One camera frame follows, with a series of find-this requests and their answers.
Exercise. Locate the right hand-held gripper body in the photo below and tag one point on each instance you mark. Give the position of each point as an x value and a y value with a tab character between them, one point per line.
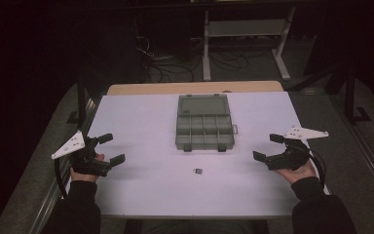
290	159

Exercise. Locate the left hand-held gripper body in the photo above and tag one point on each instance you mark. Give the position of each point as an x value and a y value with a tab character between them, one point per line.
86	164

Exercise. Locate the person's left hand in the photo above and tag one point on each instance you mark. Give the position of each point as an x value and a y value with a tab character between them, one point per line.
83	177

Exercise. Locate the person's right hand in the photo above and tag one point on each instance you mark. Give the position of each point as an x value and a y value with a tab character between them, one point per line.
300	175

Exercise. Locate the black metal stand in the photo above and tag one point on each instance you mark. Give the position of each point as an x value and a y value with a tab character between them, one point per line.
81	97
350	97

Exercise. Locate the grey plastic organizer box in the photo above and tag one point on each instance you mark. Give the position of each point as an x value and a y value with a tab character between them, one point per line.
204	125

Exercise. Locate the small grey metal part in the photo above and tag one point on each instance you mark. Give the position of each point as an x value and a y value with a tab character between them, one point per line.
197	171

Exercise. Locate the wooden table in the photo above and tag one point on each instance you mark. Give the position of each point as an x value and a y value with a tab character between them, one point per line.
175	88

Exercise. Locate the aluminium frame rail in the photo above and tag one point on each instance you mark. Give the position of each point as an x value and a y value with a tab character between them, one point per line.
370	162
50	201

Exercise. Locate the white metal desk frame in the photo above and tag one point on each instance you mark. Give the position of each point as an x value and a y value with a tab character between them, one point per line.
245	27

